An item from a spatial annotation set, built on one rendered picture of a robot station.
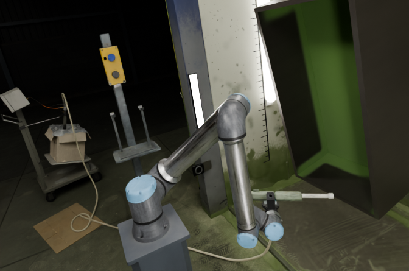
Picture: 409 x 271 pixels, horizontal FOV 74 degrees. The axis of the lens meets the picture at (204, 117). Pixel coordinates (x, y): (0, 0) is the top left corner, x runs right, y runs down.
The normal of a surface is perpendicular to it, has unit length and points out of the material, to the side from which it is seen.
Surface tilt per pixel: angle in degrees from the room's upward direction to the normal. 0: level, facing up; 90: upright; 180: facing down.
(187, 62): 90
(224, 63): 90
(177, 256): 90
